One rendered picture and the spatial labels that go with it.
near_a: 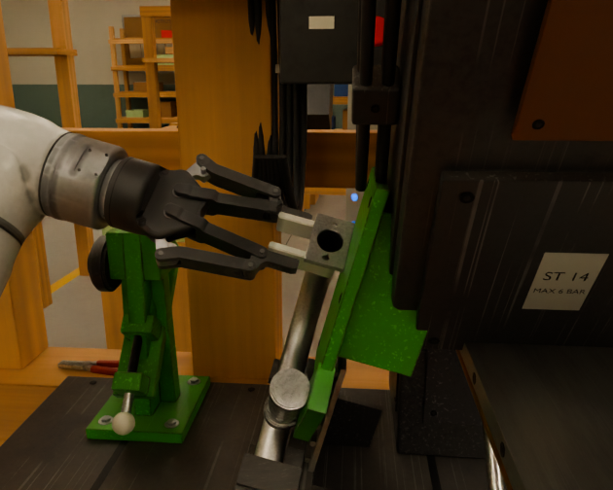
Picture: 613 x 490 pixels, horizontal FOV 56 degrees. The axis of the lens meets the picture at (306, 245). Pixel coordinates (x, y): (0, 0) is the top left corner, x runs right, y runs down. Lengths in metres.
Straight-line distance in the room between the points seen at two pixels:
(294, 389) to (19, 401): 0.57
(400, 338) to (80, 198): 0.33
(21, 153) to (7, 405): 0.50
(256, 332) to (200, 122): 0.34
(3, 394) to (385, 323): 0.69
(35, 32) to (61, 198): 11.66
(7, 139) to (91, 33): 11.11
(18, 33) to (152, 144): 11.46
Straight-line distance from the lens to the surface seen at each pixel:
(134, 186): 0.58
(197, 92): 0.86
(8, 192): 0.61
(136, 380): 0.77
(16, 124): 0.63
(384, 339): 0.52
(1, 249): 0.60
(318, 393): 0.51
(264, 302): 0.91
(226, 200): 0.59
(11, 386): 1.06
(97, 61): 11.67
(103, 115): 11.67
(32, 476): 0.80
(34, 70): 12.27
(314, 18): 0.73
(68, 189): 0.59
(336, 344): 0.51
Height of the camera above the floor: 1.36
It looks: 16 degrees down
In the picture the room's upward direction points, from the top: straight up
